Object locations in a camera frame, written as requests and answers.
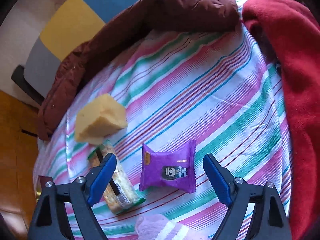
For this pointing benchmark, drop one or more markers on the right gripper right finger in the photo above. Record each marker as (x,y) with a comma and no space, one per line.
(221,180)

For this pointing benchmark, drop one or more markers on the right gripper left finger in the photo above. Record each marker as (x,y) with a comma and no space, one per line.
(98,178)

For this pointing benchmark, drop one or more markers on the cracker packet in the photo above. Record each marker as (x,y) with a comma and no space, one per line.
(120,194)

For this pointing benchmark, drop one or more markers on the large yellow sponge block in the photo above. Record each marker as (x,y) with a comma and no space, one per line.
(100,118)

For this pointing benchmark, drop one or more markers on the pink striped sock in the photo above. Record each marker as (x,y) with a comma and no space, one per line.
(159,227)

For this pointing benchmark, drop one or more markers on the maroon gold gift box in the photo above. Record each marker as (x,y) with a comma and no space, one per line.
(42,182)

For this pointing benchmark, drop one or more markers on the wooden wardrobe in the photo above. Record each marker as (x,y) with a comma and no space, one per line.
(18,154)

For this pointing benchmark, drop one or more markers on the red fleece blanket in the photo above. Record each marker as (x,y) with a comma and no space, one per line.
(293,33)

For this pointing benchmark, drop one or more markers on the maroon puffer jacket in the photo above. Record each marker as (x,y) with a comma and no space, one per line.
(124,30)

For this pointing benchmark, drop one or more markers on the grey yellow blue headboard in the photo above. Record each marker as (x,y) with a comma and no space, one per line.
(75,22)

